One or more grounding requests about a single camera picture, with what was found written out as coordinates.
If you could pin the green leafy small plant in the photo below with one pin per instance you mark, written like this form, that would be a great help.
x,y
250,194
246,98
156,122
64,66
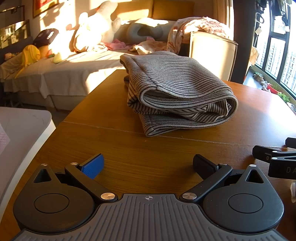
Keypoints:
x,y
285,98

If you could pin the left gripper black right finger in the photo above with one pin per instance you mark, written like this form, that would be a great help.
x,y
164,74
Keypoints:
x,y
213,176

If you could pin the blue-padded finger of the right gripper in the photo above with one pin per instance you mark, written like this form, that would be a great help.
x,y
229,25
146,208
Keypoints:
x,y
265,154

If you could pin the beige sofa with cover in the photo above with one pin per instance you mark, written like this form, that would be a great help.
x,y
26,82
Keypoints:
x,y
63,77

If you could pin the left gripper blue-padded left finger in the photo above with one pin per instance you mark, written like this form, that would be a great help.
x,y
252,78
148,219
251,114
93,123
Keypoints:
x,y
82,176

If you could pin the grey neck pillow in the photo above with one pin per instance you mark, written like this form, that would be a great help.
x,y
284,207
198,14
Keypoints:
x,y
137,32

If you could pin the white upright vacuum cleaner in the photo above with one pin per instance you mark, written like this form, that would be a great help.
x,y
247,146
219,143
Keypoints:
x,y
259,20

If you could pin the black cap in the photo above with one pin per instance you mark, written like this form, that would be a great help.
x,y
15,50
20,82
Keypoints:
x,y
45,37

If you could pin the pink cloth on sofa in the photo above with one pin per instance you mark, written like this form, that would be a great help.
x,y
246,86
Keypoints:
x,y
117,45

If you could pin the yellow plush toy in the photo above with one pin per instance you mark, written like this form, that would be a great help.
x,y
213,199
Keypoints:
x,y
30,55

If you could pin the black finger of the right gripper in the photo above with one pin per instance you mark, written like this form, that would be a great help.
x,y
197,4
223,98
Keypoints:
x,y
290,142

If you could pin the pink floral blanket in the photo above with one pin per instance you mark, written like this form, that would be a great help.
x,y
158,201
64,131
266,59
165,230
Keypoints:
x,y
180,33

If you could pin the white plush toy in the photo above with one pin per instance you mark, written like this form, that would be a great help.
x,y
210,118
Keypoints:
x,y
97,29

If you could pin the red framed picture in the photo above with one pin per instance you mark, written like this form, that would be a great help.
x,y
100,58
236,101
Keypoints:
x,y
41,6

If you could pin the striped grey knit garment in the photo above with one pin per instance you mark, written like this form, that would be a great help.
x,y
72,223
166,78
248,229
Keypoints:
x,y
171,92

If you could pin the red plant pot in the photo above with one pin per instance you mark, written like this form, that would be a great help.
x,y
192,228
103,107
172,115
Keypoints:
x,y
272,89

